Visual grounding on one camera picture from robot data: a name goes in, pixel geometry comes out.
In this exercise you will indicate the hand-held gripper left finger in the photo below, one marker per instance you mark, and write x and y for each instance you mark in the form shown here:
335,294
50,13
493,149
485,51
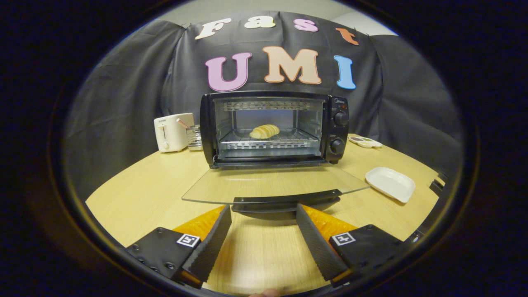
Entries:
212,243

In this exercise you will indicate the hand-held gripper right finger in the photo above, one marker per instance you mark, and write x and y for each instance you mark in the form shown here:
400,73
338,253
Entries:
315,243

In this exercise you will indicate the black toaster oven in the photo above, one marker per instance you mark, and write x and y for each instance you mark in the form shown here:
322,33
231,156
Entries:
338,136

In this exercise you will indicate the bread roll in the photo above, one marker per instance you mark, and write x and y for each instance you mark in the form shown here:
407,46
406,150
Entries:
265,131

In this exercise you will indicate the metal oven rack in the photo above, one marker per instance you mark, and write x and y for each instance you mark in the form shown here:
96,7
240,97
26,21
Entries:
268,143

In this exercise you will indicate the white bread toaster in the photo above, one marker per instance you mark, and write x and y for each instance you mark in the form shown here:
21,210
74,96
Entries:
171,134

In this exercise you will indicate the white square plate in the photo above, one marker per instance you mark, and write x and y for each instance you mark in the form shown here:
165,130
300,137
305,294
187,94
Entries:
390,183

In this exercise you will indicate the clear utensil holder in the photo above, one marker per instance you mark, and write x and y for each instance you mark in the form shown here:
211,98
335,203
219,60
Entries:
195,138

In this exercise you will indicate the white divided grain tray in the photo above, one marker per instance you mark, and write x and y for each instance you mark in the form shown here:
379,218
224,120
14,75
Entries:
365,142

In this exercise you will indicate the black table clamp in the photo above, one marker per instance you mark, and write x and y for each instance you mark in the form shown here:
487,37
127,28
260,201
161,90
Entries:
436,187

